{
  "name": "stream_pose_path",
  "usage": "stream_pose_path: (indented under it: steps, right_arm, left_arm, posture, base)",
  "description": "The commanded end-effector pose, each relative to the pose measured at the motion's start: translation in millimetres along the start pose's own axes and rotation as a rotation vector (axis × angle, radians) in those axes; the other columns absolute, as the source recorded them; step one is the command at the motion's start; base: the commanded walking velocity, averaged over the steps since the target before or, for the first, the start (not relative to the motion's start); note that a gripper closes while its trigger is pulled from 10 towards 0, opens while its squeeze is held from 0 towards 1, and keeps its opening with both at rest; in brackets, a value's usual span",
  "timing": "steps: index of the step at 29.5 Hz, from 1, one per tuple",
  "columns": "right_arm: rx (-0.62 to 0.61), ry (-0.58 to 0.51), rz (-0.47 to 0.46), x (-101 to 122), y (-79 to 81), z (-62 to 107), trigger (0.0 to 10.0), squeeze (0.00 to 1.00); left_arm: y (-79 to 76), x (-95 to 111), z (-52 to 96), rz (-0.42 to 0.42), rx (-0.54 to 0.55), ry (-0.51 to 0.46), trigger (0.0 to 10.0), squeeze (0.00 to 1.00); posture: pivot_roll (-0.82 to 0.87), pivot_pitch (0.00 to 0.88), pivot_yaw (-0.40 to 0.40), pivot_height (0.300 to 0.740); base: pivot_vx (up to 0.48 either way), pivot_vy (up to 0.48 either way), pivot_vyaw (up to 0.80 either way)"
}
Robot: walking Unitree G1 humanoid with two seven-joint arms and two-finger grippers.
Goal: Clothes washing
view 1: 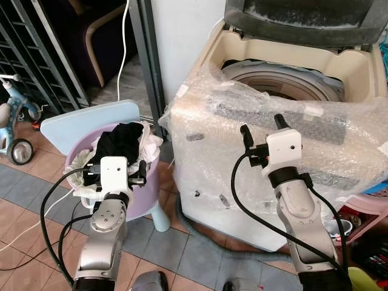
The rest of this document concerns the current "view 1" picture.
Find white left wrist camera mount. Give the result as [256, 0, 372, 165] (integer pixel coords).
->
[74, 156, 130, 201]

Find beige top-load washing machine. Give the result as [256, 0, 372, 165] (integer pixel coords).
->
[167, 0, 388, 253]

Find yellow-green plastic bin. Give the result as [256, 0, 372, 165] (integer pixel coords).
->
[346, 266, 384, 291]

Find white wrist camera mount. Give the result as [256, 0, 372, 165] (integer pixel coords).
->
[264, 128, 303, 177]
[74, 156, 130, 201]

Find turquoise clothes hangers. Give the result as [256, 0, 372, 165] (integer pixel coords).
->
[378, 33, 388, 69]

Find clear bubble wrap sheet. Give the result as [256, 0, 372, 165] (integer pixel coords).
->
[159, 63, 388, 202]

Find dark armchair with wooden arm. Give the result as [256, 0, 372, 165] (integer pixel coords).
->
[35, 0, 132, 89]

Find white floor cable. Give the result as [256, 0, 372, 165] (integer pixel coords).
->
[0, 187, 81, 253]

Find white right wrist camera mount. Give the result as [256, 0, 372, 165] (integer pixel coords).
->
[264, 128, 303, 177]

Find black metal grille gate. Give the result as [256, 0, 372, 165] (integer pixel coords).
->
[0, 0, 93, 114]

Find light blue plastic stool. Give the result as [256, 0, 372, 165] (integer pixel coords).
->
[39, 99, 172, 233]

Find light blue child tricycle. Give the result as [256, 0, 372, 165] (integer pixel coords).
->
[0, 73, 44, 166]

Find blue plastic basin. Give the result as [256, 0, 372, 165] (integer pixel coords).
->
[363, 178, 388, 195]

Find grey right robot foot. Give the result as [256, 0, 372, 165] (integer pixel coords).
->
[222, 277, 262, 291]

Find black garment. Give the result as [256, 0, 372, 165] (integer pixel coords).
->
[90, 122, 145, 169]

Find black and red tool case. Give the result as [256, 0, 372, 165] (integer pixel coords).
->
[351, 233, 388, 271]

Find grey metal door frame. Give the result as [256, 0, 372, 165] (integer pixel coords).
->
[127, 0, 168, 123]

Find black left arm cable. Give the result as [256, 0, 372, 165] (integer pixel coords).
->
[39, 167, 93, 287]

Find white hanging wall cable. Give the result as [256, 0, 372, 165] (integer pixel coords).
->
[116, 0, 132, 101]

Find grey robot foot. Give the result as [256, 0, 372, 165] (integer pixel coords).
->
[222, 277, 262, 291]
[130, 270, 170, 291]

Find purple plastic laundry basket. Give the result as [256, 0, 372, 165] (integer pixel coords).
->
[65, 120, 162, 220]

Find grey left robot foot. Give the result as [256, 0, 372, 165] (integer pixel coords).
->
[130, 270, 170, 291]

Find pink plastic basin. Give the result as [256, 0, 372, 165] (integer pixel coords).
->
[335, 192, 388, 247]

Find dark grey washer lid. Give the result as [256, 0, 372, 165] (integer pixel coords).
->
[223, 0, 372, 49]

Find white garment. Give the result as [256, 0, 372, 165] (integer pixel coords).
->
[137, 124, 164, 166]

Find metal cup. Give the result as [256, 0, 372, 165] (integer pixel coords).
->
[324, 218, 354, 241]

